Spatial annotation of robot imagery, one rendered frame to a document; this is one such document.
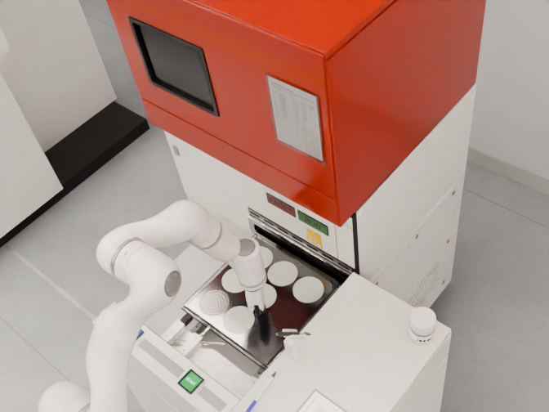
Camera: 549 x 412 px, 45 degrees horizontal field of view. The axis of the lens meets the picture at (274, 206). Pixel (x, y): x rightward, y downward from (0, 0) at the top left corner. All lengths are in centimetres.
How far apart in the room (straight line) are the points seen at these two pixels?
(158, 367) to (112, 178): 212
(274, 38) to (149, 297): 64
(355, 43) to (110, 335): 85
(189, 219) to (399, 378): 75
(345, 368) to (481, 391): 116
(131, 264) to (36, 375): 192
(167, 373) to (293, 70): 96
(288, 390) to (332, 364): 14
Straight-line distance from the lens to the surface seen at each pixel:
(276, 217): 219
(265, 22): 158
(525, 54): 322
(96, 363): 157
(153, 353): 206
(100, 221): 379
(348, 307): 202
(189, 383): 197
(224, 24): 165
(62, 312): 350
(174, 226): 154
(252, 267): 186
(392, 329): 198
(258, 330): 209
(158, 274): 146
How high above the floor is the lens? 268
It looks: 49 degrees down
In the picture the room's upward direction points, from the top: 11 degrees counter-clockwise
